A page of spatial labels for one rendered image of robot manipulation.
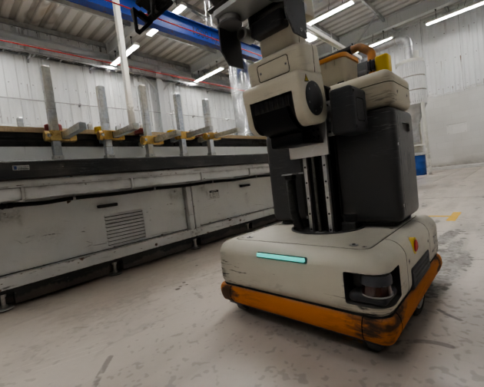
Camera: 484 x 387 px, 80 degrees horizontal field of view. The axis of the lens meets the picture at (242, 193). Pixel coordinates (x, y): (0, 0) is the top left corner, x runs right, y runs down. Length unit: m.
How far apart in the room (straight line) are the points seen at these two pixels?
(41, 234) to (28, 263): 0.16
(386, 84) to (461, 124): 10.56
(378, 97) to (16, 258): 1.80
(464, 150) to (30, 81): 12.59
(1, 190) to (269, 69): 1.25
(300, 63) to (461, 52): 11.12
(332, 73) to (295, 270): 0.75
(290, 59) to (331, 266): 0.62
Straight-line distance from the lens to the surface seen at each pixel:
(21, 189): 1.65
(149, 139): 1.87
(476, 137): 11.59
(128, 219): 2.05
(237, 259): 1.06
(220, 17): 1.08
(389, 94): 1.11
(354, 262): 0.82
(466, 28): 12.16
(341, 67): 1.23
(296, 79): 0.91
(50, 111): 1.71
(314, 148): 1.08
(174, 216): 2.23
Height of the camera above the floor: 0.51
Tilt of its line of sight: 3 degrees down
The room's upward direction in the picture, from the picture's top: 7 degrees counter-clockwise
